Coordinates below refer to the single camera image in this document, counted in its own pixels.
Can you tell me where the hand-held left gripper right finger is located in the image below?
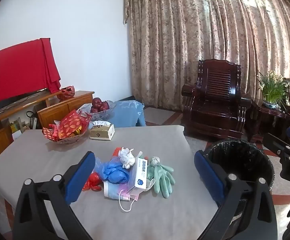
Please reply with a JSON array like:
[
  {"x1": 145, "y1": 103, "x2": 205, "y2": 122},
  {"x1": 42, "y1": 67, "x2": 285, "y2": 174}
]
[{"x1": 194, "y1": 150, "x2": 277, "y2": 240}]

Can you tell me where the blue plastic glove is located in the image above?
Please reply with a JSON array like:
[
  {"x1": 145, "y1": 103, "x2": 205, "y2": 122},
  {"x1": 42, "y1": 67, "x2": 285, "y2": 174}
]
[{"x1": 102, "y1": 161, "x2": 131, "y2": 183}]

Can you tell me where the white and blue box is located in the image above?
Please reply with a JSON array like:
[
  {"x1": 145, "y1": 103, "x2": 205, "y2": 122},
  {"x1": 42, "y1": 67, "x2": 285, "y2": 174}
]
[{"x1": 127, "y1": 157, "x2": 149, "y2": 196}]

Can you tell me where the wooden chair back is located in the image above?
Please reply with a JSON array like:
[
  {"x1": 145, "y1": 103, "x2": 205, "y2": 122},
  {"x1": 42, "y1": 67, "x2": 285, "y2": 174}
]
[{"x1": 36, "y1": 99, "x2": 82, "y2": 130}]

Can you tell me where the light blue face mask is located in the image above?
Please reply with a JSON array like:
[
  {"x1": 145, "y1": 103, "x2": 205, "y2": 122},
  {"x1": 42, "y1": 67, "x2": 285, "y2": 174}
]
[{"x1": 103, "y1": 180, "x2": 131, "y2": 202}]

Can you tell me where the beige tissue box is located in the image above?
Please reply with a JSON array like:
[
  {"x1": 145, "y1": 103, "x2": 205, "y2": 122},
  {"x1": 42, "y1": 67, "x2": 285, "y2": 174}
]
[{"x1": 89, "y1": 121, "x2": 116, "y2": 140}]

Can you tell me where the wooden television cabinet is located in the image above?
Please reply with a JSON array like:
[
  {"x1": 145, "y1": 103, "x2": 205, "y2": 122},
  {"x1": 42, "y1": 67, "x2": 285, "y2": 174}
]
[{"x1": 0, "y1": 91, "x2": 95, "y2": 196}]

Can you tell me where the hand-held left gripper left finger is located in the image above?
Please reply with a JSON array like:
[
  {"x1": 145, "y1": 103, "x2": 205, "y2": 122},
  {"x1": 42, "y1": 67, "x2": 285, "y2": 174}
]
[{"x1": 13, "y1": 151, "x2": 96, "y2": 240}]

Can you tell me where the colourful box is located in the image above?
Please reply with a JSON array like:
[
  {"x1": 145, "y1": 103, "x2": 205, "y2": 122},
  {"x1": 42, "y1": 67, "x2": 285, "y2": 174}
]
[{"x1": 10, "y1": 120, "x2": 23, "y2": 133}]

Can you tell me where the white wrapper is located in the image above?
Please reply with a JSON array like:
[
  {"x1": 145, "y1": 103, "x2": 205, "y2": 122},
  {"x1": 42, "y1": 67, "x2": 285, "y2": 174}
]
[{"x1": 119, "y1": 147, "x2": 137, "y2": 169}]

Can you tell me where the pink face mask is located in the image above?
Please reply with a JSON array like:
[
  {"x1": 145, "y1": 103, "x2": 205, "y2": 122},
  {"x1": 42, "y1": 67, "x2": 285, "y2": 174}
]
[{"x1": 118, "y1": 184, "x2": 146, "y2": 212}]

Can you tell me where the blue plastic cover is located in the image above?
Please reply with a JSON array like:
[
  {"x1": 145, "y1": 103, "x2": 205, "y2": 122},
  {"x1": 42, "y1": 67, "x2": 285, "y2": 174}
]
[{"x1": 109, "y1": 100, "x2": 147, "y2": 128}]

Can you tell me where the dark wooden side table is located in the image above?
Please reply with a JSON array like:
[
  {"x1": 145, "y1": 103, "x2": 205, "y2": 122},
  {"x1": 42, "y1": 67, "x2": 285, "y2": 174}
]
[{"x1": 246, "y1": 99, "x2": 290, "y2": 143}]

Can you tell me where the red plastic bag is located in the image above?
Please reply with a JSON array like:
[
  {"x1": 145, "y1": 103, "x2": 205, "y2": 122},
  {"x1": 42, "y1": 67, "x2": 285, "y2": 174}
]
[{"x1": 82, "y1": 172, "x2": 103, "y2": 192}]

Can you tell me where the red cloth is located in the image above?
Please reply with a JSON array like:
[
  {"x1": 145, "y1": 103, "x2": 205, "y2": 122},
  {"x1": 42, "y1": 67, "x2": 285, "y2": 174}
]
[{"x1": 0, "y1": 38, "x2": 61, "y2": 105}]

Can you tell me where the clear glass fruit bowl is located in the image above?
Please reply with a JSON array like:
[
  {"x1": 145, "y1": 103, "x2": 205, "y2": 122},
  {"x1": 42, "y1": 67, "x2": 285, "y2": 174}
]
[{"x1": 78, "y1": 101, "x2": 116, "y2": 122}]

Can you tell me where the green rubber glove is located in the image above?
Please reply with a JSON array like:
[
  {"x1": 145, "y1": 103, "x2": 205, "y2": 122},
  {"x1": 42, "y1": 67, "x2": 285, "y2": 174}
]
[
  {"x1": 151, "y1": 176, "x2": 173, "y2": 198},
  {"x1": 147, "y1": 156, "x2": 175, "y2": 184}
]

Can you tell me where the floral beige curtain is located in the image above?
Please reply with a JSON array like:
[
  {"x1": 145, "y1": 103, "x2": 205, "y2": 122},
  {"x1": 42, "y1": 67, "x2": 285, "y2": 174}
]
[{"x1": 124, "y1": 0, "x2": 290, "y2": 112}]

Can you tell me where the pile of red packets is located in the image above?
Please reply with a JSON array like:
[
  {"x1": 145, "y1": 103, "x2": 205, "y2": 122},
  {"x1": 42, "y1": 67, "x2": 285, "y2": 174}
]
[{"x1": 42, "y1": 109, "x2": 92, "y2": 140}]

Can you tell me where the black lined trash bin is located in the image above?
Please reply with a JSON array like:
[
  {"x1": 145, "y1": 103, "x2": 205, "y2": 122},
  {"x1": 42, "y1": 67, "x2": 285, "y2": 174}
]
[{"x1": 203, "y1": 139, "x2": 275, "y2": 230}]

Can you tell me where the potted flowering plant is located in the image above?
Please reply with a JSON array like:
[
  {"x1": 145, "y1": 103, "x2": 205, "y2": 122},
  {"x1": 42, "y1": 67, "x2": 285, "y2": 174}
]
[{"x1": 257, "y1": 70, "x2": 290, "y2": 109}]

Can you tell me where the patterned glass bowl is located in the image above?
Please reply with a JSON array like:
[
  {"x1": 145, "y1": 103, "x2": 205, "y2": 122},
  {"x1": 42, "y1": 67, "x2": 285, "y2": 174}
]
[{"x1": 45, "y1": 127, "x2": 90, "y2": 145}]

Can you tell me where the black cable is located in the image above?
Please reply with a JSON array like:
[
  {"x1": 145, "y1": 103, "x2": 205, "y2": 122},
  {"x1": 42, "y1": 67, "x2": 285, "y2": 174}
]
[{"x1": 26, "y1": 110, "x2": 38, "y2": 128}]

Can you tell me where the red decorative bowl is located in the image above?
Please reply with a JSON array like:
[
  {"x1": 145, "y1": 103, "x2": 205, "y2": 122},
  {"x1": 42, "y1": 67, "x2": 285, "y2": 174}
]
[{"x1": 56, "y1": 86, "x2": 76, "y2": 101}]

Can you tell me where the black television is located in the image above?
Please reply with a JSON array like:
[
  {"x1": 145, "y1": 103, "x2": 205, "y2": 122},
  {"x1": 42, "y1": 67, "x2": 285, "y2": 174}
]
[{"x1": 0, "y1": 88, "x2": 49, "y2": 117}]

